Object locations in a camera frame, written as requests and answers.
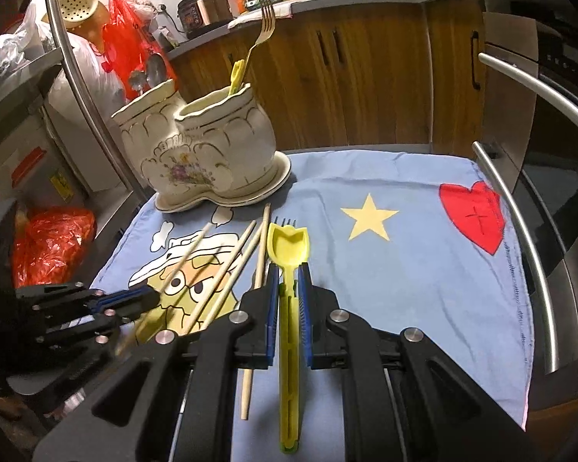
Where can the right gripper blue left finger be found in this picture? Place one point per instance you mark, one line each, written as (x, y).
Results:
(272, 288)

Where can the cream ceramic utensil holder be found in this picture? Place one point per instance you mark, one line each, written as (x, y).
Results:
(217, 141)

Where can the red plastic bag hanging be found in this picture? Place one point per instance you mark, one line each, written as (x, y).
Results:
(128, 42)

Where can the silver fork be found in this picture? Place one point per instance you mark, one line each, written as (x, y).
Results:
(282, 222)

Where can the small dark silver spoon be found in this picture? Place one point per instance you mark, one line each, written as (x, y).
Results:
(138, 82)

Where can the gold colander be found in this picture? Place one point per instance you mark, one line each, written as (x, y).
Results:
(84, 18)

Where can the cream ceramic holder saucer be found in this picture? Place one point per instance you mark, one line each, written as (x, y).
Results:
(272, 180)

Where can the large silver spoon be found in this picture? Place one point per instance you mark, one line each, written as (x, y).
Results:
(156, 70)

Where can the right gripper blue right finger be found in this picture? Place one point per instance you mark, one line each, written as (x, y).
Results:
(304, 292)

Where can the red plastic bag lower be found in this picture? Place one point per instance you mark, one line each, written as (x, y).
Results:
(51, 245)

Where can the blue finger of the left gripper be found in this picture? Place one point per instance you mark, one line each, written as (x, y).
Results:
(105, 322)
(104, 301)

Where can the metal shelf rack pole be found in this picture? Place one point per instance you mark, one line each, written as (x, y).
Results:
(87, 105)

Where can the blue cartoon cloth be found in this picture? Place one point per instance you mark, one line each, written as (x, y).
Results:
(402, 239)

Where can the yellow green tulip utensil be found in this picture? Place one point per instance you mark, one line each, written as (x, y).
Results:
(288, 248)
(236, 77)

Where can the gold fork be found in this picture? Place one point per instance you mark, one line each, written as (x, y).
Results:
(268, 26)

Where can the electric pressure cooker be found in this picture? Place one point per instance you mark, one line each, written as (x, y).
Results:
(201, 16)

